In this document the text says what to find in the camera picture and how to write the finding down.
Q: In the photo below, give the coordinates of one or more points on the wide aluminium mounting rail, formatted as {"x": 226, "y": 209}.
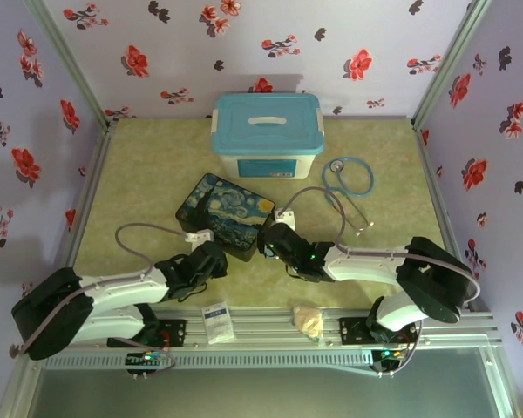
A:
{"x": 266, "y": 331}

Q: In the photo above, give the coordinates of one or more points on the clear bag of beige pieces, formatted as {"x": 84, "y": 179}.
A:
{"x": 307, "y": 322}

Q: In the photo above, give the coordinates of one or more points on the blue stethoscope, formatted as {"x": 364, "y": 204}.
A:
{"x": 348, "y": 204}

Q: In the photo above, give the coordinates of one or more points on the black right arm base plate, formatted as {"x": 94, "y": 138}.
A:
{"x": 353, "y": 331}

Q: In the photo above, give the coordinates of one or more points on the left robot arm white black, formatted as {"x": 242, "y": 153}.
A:
{"x": 113, "y": 291}

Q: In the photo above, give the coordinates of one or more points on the circuit board green light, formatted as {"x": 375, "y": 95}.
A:
{"x": 385, "y": 355}
{"x": 141, "y": 359}

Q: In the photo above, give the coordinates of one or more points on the starry night painted tin box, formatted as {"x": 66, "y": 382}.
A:
{"x": 226, "y": 209}

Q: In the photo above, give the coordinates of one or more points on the left circuit board green light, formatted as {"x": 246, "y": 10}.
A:
{"x": 141, "y": 359}

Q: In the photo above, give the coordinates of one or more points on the blue lidded plastic storage box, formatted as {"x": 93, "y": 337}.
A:
{"x": 266, "y": 126}

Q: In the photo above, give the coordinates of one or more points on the small white packet blue label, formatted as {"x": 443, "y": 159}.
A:
{"x": 218, "y": 322}

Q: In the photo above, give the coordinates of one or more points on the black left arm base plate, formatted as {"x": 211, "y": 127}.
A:
{"x": 176, "y": 333}

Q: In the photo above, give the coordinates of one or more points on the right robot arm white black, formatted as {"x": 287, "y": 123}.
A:
{"x": 431, "y": 278}

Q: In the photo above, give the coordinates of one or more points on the right circuit board green light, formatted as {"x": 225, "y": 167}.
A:
{"x": 385, "y": 355}

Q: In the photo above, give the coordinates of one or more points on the aluminium table side rail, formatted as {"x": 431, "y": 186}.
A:
{"x": 446, "y": 217}
{"x": 91, "y": 191}

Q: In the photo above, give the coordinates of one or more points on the aluminium frame post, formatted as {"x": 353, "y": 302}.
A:
{"x": 68, "y": 56}
{"x": 453, "y": 56}

